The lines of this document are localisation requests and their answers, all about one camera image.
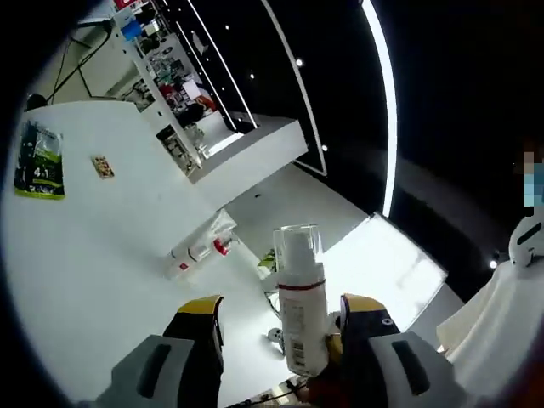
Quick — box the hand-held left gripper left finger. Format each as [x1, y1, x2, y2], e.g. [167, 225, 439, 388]
[97, 296, 226, 408]

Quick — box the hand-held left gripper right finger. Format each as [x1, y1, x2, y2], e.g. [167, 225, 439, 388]
[339, 292, 463, 408]

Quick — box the white pump skincare bottle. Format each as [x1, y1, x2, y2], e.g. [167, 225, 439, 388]
[165, 244, 213, 282]
[273, 224, 332, 377]

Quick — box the small gold patterned packet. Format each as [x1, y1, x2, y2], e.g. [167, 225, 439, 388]
[89, 155, 116, 180]

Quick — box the green black packet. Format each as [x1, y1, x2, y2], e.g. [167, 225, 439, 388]
[13, 120, 66, 201]

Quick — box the green potted plant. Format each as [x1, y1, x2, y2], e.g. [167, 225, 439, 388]
[256, 248, 281, 281]

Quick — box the white worn device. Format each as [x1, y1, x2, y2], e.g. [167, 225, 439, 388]
[507, 215, 544, 269]

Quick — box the long white counter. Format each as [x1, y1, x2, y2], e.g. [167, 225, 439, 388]
[108, 0, 205, 184]

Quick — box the blue bin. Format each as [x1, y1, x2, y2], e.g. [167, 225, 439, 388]
[120, 19, 142, 43]

